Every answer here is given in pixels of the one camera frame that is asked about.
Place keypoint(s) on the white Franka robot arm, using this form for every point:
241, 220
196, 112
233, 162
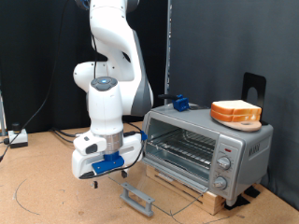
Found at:
106, 105

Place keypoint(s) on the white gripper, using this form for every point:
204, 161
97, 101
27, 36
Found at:
82, 161

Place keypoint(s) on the spatula with blue grip block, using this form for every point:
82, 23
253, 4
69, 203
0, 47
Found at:
180, 104

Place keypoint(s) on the silver toaster oven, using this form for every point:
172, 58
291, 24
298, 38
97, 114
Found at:
249, 152

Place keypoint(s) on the black fabric curtain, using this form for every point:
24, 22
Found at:
25, 46

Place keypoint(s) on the round wooden board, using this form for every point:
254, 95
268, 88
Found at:
246, 126

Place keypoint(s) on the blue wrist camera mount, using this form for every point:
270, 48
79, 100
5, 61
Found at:
107, 163

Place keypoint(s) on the silver oven knob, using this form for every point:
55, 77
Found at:
220, 183
224, 163

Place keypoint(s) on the grey emergency stop box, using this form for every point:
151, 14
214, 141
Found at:
18, 137

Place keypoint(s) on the metal stand leg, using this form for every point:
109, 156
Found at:
2, 115

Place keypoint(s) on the black metal bookend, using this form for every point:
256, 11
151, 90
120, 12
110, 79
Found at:
260, 82

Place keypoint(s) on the black foam pad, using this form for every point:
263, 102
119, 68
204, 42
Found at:
236, 202
253, 191

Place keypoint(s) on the grey fabric curtain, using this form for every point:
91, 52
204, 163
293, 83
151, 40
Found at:
218, 37

